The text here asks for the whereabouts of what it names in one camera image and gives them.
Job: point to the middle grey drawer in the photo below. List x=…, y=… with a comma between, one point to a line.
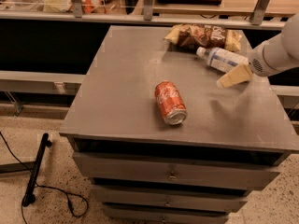
x=168, y=198

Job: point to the grey metal rail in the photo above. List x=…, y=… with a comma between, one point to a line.
x=34, y=82

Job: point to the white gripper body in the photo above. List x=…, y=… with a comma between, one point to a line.
x=257, y=60

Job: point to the red cola can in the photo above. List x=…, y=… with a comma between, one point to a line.
x=170, y=103

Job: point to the brown chip bag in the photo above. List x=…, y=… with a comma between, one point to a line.
x=193, y=36

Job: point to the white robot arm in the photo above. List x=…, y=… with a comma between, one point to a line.
x=287, y=46

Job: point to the grey drawer cabinet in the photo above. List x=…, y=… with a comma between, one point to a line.
x=115, y=111

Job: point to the blue label plastic bottle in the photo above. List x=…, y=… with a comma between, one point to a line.
x=221, y=59

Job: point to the grey drawer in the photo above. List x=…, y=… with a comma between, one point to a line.
x=163, y=215
x=168, y=198
x=227, y=175

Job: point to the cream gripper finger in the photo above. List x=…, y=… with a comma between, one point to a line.
x=237, y=75

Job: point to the bottom grey drawer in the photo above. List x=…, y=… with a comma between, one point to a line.
x=163, y=215

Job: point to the black stand leg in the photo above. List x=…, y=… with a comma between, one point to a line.
x=29, y=196

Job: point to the top grey drawer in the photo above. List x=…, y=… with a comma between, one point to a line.
x=227, y=175

